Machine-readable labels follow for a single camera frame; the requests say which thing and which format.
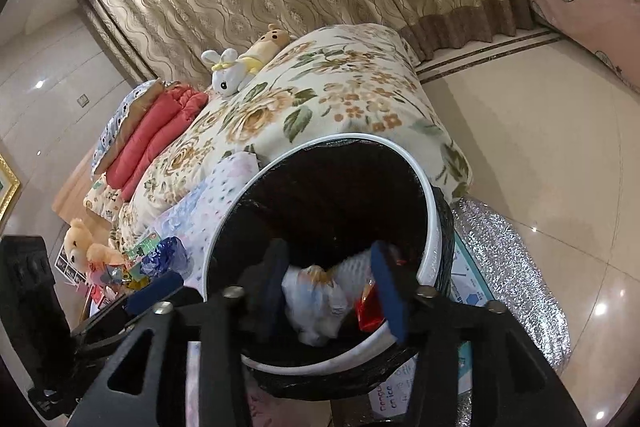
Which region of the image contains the silver foil mat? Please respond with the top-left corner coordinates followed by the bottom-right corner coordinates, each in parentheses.
top-left (450, 197), bottom-right (574, 376)

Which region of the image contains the white waste bin black liner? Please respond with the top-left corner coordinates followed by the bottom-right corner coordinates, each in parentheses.
top-left (202, 134), bottom-right (475, 404)

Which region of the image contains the white bunny plush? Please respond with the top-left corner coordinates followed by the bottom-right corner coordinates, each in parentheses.
top-left (201, 48), bottom-right (257, 96)

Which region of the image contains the cream floral quilt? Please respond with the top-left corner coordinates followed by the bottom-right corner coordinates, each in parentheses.
top-left (82, 24), bottom-right (474, 254)

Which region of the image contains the blue polka dot pillow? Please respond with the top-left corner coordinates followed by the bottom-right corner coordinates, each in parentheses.
top-left (90, 79), bottom-right (167, 176)

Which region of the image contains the wooden headboard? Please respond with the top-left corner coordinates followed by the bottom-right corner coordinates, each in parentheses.
top-left (52, 141), bottom-right (112, 229)

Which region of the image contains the green carton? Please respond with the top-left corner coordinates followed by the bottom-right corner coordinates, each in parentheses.
top-left (124, 232), bottom-right (162, 259)

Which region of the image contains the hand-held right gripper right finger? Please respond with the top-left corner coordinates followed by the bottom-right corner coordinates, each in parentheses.
top-left (369, 240), bottom-right (587, 427)

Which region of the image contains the gold framed painting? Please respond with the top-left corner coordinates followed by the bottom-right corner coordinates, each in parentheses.
top-left (0, 146), bottom-right (22, 229)

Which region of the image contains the white tissue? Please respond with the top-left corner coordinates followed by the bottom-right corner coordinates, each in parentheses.
top-left (281, 254), bottom-right (374, 347)

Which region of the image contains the printed paper sheet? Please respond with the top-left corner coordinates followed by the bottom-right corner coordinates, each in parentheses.
top-left (369, 232), bottom-right (489, 419)

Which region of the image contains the blue plastic wrapper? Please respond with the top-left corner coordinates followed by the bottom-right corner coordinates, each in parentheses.
top-left (141, 237), bottom-right (189, 279)

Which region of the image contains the black and white photo sheet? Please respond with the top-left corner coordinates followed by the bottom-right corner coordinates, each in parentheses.
top-left (59, 247), bottom-right (84, 284)

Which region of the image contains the tan bear plush yellow shirt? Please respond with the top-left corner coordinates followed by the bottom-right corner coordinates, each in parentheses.
top-left (239, 23), bottom-right (297, 76)

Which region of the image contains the red foil wrapper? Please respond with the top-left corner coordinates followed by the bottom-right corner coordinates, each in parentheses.
top-left (354, 279), bottom-right (390, 334)

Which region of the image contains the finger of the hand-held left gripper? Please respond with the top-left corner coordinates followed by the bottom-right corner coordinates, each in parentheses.
top-left (70, 271), bottom-right (184, 349)

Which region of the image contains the cream teddy bear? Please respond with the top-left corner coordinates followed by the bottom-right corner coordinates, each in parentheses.
top-left (64, 218), bottom-right (127, 281)

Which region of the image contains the pastel floral blanket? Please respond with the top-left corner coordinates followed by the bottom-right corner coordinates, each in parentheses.
top-left (145, 151), bottom-right (262, 293)

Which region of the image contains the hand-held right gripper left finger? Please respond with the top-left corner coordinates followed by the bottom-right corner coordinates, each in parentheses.
top-left (65, 238), bottom-right (292, 427)

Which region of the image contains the folded red quilt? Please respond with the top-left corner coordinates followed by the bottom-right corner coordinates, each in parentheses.
top-left (106, 83), bottom-right (210, 204)

